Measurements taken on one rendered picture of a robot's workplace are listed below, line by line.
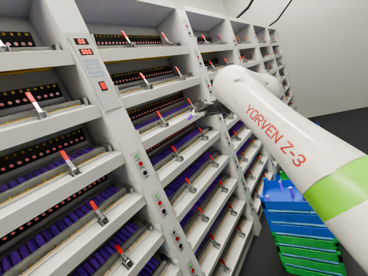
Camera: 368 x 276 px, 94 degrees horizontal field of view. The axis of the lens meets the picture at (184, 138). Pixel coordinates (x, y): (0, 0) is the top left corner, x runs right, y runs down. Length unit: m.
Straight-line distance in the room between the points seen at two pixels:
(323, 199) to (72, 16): 0.85
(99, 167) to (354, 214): 0.63
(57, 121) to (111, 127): 0.16
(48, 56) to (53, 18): 0.14
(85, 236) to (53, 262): 0.09
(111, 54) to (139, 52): 0.14
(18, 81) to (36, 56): 0.20
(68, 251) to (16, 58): 0.57
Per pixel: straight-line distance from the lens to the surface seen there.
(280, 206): 1.11
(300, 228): 1.20
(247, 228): 1.53
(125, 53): 0.85
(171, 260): 0.97
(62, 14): 0.81
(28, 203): 0.63
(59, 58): 0.73
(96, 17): 1.08
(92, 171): 0.65
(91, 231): 0.71
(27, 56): 0.70
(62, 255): 0.70
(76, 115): 0.66
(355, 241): 0.34
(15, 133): 0.63
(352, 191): 0.32
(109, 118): 0.69
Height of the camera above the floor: 1.21
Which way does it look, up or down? 12 degrees down
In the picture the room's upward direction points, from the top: 23 degrees counter-clockwise
